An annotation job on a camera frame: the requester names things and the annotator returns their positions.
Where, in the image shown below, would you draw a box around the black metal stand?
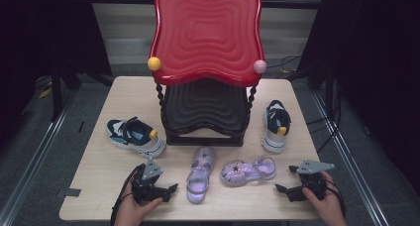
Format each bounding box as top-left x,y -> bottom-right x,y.
49,54 -> 115,123

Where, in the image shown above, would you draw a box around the yellow item on floor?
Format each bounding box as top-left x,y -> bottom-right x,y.
38,86 -> 53,100

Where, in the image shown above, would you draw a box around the right hand-held gripper cable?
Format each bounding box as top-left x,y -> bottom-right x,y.
325,178 -> 347,219

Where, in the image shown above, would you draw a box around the person's right hand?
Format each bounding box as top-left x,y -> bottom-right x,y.
301,170 -> 349,226

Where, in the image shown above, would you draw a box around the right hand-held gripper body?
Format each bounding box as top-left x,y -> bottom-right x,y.
290,159 -> 336,201

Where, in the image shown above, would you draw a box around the person's left hand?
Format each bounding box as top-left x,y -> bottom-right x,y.
113,181 -> 164,226

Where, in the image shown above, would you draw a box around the purple sandal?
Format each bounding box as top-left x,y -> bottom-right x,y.
185,147 -> 217,205
220,156 -> 277,188

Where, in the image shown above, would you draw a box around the navy and white sneaker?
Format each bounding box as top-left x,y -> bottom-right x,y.
105,116 -> 167,160
261,99 -> 293,155

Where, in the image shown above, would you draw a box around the black floor cables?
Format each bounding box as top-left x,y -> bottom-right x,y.
266,55 -> 345,155

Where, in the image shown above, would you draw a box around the red and black shoe rack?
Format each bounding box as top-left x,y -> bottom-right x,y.
147,0 -> 267,147

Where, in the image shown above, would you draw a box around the metal floor rail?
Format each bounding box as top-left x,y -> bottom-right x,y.
0,86 -> 82,226
310,90 -> 392,226

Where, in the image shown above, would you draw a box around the grey tape strip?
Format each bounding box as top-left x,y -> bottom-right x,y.
57,187 -> 82,199

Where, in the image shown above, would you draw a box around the black curtain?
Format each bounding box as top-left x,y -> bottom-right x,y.
0,0 -> 113,151
296,0 -> 420,195

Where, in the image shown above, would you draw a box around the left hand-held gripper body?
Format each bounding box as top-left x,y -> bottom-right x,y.
131,159 -> 173,206

